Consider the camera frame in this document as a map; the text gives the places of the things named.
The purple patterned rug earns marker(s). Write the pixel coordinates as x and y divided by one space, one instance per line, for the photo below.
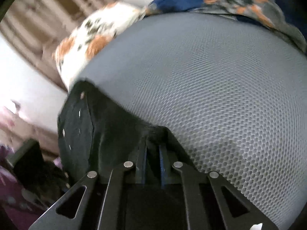
29 185

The black denim pants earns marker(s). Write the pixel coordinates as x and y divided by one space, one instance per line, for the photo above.
96 134

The navy floral blanket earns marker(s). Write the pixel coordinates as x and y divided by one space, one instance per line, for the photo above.
278 16

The grey mesh mattress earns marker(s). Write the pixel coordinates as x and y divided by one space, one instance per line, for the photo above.
232 93

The brown wooden headboard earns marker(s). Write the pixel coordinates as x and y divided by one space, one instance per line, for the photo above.
35 27

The white floral pillow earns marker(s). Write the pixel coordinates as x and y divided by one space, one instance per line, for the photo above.
95 33

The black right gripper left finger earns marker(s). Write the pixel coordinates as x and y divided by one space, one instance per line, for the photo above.
140 165

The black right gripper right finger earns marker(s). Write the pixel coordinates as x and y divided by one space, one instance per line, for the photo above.
164 167

